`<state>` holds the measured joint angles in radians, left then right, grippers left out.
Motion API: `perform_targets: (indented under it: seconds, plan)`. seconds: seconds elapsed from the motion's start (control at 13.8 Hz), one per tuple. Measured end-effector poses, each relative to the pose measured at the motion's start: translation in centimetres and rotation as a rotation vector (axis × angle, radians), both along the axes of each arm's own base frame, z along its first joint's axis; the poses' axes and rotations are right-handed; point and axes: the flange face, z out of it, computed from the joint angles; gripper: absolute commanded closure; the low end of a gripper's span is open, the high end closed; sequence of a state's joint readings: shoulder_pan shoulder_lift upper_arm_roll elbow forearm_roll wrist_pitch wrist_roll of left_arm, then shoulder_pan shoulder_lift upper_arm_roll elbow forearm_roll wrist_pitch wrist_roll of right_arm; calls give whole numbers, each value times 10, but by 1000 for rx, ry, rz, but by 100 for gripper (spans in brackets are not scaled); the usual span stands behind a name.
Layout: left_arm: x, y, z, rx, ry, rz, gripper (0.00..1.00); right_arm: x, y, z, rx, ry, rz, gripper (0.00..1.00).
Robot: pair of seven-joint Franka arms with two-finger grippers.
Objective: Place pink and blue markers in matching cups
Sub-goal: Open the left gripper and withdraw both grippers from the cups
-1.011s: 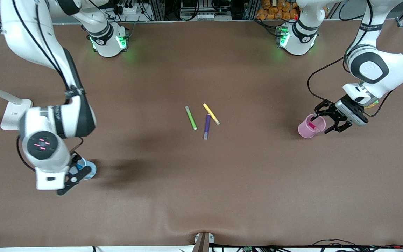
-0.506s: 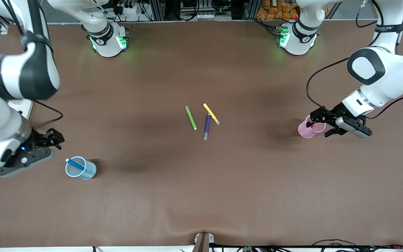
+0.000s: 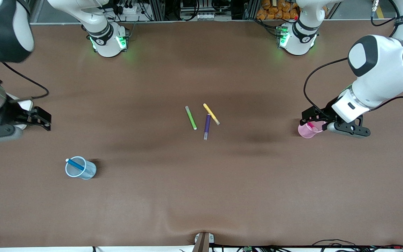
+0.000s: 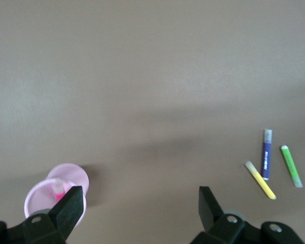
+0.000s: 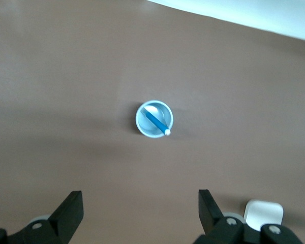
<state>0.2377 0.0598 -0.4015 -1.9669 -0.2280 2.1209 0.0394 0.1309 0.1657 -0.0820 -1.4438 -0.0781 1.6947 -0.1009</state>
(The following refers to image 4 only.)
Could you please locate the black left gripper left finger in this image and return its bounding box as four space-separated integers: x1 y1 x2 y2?
0 186 84 244

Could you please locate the yellow marker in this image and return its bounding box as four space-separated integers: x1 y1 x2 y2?
244 160 277 200

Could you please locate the pink mesh cup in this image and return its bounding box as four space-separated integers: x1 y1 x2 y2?
23 163 90 227

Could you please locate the green marker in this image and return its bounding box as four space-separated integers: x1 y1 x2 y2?
280 144 303 189

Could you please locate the pink marker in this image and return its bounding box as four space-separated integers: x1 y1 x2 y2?
51 178 66 202

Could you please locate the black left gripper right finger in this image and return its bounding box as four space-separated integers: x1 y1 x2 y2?
190 186 305 244

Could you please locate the purple marker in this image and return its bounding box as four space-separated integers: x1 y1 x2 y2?
261 129 273 181

